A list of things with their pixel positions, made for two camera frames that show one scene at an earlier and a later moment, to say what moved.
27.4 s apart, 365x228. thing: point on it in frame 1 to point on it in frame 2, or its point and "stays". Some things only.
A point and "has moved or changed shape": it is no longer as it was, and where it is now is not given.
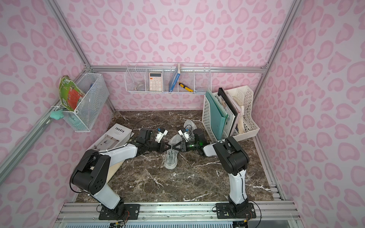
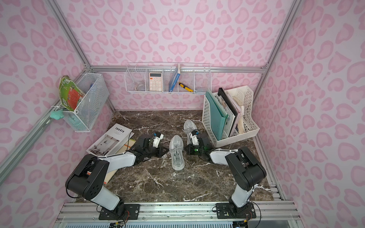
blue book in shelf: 174,79 stays
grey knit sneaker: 189,126 stays
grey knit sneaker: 171,155 has moved or changed shape
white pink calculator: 155,83 stays
